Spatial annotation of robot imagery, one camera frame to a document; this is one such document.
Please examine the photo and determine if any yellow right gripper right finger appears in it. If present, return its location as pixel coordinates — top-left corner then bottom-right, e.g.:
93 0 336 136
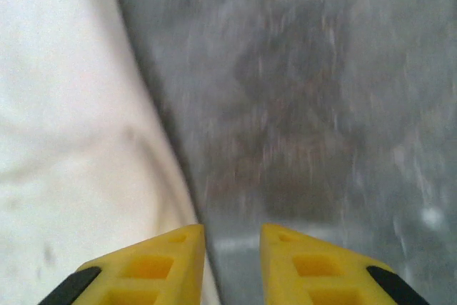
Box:
260 222 431 305

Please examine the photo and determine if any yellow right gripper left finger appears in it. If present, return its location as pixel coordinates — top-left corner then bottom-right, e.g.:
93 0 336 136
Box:
37 224 206 305

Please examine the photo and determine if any white t-shirt with robot print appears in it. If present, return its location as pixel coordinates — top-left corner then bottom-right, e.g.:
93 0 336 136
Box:
0 0 222 305

